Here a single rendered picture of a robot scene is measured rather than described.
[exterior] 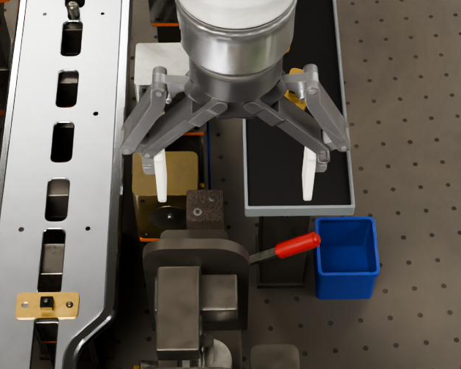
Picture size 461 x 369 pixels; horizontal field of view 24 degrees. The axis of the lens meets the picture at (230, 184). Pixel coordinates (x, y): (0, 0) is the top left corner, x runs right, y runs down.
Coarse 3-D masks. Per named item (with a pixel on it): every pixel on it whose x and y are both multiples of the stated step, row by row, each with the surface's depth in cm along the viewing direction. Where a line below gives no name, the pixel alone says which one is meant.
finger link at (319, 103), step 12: (312, 84) 86; (312, 96) 87; (324, 96) 90; (312, 108) 89; (324, 108) 89; (336, 108) 92; (324, 120) 90; (336, 120) 91; (336, 132) 91; (336, 144) 93; (348, 144) 93
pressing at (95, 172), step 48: (48, 0) 175; (96, 0) 175; (48, 48) 169; (96, 48) 169; (48, 96) 164; (96, 96) 164; (0, 144) 160; (48, 144) 159; (96, 144) 159; (0, 192) 155; (96, 192) 154; (0, 240) 150; (96, 240) 150; (0, 288) 145; (96, 288) 145; (0, 336) 142; (96, 336) 143
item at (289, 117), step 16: (256, 112) 88; (272, 112) 88; (288, 112) 90; (304, 112) 93; (288, 128) 91; (304, 128) 92; (320, 128) 94; (304, 144) 93; (320, 144) 93; (320, 160) 94
